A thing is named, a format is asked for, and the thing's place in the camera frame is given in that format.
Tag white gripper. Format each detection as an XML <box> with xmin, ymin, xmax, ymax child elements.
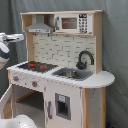
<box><xmin>4</xmin><ymin>34</ymin><xmax>24</xmax><ymax>43</ymax></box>

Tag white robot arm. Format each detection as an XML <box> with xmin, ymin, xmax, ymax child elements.
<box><xmin>0</xmin><ymin>33</ymin><xmax>37</xmax><ymax>128</ymax></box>

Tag wooden toy kitchen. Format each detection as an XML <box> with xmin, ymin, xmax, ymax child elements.
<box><xmin>0</xmin><ymin>10</ymin><xmax>115</xmax><ymax>128</ymax></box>

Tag grey range hood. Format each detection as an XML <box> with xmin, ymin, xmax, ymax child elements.
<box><xmin>25</xmin><ymin>14</ymin><xmax>54</xmax><ymax>34</ymax></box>

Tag left red stove knob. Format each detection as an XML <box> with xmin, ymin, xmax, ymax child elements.
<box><xmin>12</xmin><ymin>75</ymin><xmax>20</xmax><ymax>83</ymax></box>

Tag red stove knob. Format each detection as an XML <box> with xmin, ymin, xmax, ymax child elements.
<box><xmin>32</xmin><ymin>81</ymin><xmax>38</xmax><ymax>87</ymax></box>
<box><xmin>12</xmin><ymin>75</ymin><xmax>20</xmax><ymax>83</ymax></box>

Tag black stovetop red burners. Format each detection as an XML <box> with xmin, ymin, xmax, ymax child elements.
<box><xmin>20</xmin><ymin>61</ymin><xmax>56</xmax><ymax>72</ymax></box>

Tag right red stove knob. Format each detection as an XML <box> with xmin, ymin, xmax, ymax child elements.
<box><xmin>32</xmin><ymin>81</ymin><xmax>38</xmax><ymax>87</ymax></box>

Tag white toy microwave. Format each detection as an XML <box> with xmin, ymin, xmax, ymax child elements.
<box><xmin>55</xmin><ymin>14</ymin><xmax>93</xmax><ymax>34</ymax></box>

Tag white oven door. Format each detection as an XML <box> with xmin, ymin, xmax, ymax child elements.
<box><xmin>0</xmin><ymin>86</ymin><xmax>12</xmax><ymax>119</ymax></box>

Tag black toy faucet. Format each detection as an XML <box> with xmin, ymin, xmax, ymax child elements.
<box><xmin>76</xmin><ymin>50</ymin><xmax>94</xmax><ymax>70</ymax></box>

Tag grey toy sink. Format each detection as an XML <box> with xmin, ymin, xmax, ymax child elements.
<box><xmin>52</xmin><ymin>67</ymin><xmax>92</xmax><ymax>81</ymax></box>

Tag white fridge door dispenser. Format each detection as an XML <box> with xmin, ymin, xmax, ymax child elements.
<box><xmin>44</xmin><ymin>81</ymin><xmax>82</xmax><ymax>128</ymax></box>

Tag grey backdrop curtain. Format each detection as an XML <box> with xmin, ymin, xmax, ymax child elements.
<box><xmin>0</xmin><ymin>0</ymin><xmax>128</xmax><ymax>128</ymax></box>

